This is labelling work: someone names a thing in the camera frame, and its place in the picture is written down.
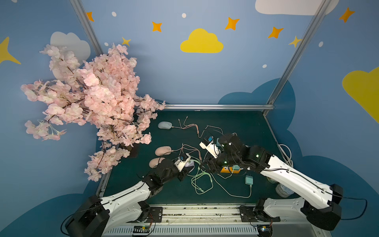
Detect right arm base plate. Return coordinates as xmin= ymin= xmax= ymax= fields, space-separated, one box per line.
xmin=238 ymin=205 xmax=281 ymax=223

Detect green charging cable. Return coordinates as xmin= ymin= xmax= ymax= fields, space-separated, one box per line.
xmin=186 ymin=161 xmax=221 ymax=195
xmin=207 ymin=171 xmax=253 ymax=199

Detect pink charging cable upper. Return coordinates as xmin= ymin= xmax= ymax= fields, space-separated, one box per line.
xmin=171 ymin=116 xmax=237 ymax=139

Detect pink mouse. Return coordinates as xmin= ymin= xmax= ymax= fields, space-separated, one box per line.
xmin=155 ymin=146 xmax=172 ymax=157
xmin=149 ymin=157 xmax=165 ymax=168

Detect lavender wireless mouse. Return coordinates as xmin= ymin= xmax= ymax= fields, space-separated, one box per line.
xmin=185 ymin=161 xmax=194 ymax=167

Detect pink mouse lower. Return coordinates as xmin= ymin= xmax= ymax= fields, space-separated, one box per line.
xmin=149 ymin=157 xmax=165 ymax=168

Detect pink cherry blossom tree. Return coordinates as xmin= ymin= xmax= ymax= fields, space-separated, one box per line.
xmin=21 ymin=44 xmax=165 ymax=182

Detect aluminium rail base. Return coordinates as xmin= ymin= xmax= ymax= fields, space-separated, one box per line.
xmin=102 ymin=204 xmax=331 ymax=237

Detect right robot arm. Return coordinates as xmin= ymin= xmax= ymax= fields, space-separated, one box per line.
xmin=200 ymin=134 xmax=343 ymax=231

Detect aluminium frame back bar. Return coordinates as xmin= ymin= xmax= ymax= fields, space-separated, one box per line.
xmin=164 ymin=104 xmax=274 ymax=111

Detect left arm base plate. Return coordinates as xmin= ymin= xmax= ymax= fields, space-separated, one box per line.
xmin=137 ymin=206 xmax=163 ymax=223

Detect pale blue wireless mouse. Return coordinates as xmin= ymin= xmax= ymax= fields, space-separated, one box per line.
xmin=158 ymin=121 xmax=172 ymax=130

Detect orange power strip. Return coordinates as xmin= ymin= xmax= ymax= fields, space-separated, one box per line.
xmin=220 ymin=167 xmax=239 ymax=174

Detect pink mouse upper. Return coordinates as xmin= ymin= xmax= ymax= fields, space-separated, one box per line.
xmin=155 ymin=146 xmax=172 ymax=157

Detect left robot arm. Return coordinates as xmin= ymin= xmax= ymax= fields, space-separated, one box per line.
xmin=60 ymin=154 xmax=193 ymax=237

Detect white power cords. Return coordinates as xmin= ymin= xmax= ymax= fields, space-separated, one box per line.
xmin=276 ymin=143 xmax=294 ymax=169

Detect pink charging cable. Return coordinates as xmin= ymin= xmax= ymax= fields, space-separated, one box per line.
xmin=171 ymin=139 xmax=208 ymax=162
xmin=171 ymin=116 xmax=237 ymax=139

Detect pink charging cable lower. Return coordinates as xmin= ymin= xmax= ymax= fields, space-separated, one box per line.
xmin=171 ymin=139 xmax=208 ymax=162

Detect tin can with label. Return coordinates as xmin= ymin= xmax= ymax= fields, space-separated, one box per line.
xmin=275 ymin=183 xmax=294 ymax=198

